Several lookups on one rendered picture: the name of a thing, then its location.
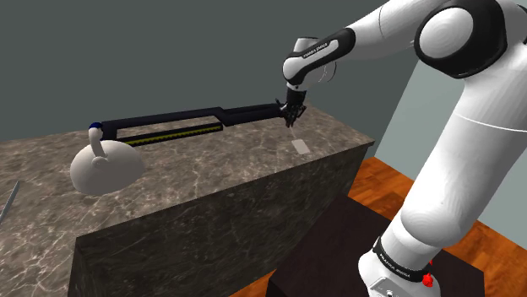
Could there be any pale flat spatula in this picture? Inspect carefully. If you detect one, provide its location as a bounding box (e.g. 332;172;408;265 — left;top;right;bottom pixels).
289;126;311;155

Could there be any dark robot stand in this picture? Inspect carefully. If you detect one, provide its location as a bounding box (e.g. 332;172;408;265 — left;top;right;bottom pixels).
265;192;486;297

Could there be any thin grey rod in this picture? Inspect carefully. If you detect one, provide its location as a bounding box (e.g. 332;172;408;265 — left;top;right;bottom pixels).
0;180;21;225

